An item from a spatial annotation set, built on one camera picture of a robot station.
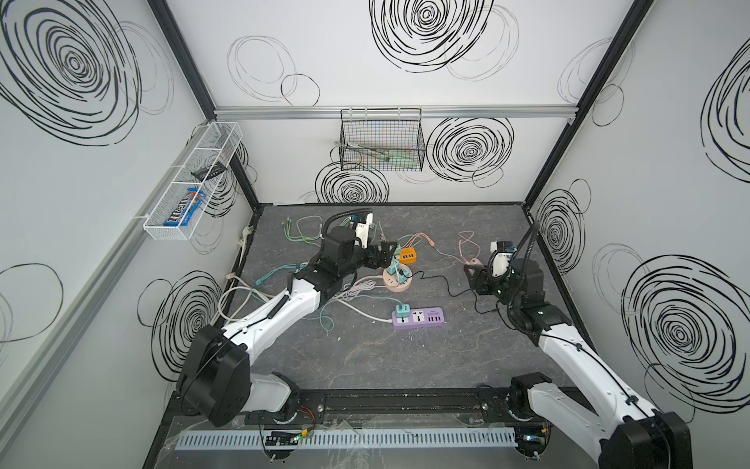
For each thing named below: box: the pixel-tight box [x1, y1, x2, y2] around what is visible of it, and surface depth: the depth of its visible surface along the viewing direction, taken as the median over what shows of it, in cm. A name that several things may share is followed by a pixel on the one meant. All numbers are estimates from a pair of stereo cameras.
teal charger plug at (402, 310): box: [395, 303, 411, 318], surface depth 85 cm
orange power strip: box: [398, 247, 417, 264], surface depth 104 cm
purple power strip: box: [391, 306, 446, 330], surface depth 88 cm
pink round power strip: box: [382, 263, 414, 294], surface depth 97 cm
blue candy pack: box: [164, 187, 208, 228], surface depth 72 cm
